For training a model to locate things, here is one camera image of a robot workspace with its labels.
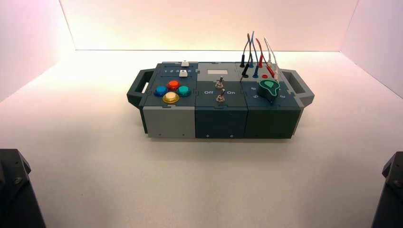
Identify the dark teal modular control box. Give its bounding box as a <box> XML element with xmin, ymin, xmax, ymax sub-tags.
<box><xmin>126</xmin><ymin>61</ymin><xmax>315</xmax><ymax>139</ymax></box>

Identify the yellow round push button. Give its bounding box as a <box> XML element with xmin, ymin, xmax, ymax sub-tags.
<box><xmin>162</xmin><ymin>92</ymin><xmax>180</xmax><ymax>104</ymax></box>

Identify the green rotary pointer knob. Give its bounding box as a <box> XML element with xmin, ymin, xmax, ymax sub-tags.
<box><xmin>257</xmin><ymin>79</ymin><xmax>280</xmax><ymax>102</ymax></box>

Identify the black banana plug cable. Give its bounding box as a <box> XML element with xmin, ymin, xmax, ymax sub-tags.
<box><xmin>240</xmin><ymin>33</ymin><xmax>252</xmax><ymax>78</ymax></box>

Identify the blue banana plug cable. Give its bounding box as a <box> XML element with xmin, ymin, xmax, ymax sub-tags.
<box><xmin>249</xmin><ymin>30</ymin><xmax>260</xmax><ymax>79</ymax></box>

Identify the red banana plug cable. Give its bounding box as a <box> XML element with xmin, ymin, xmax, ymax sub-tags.
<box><xmin>255</xmin><ymin>38</ymin><xmax>276</xmax><ymax>78</ymax></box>

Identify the white banana plug cable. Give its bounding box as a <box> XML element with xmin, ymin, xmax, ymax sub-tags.
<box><xmin>264</xmin><ymin>37</ymin><xmax>280</xmax><ymax>83</ymax></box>

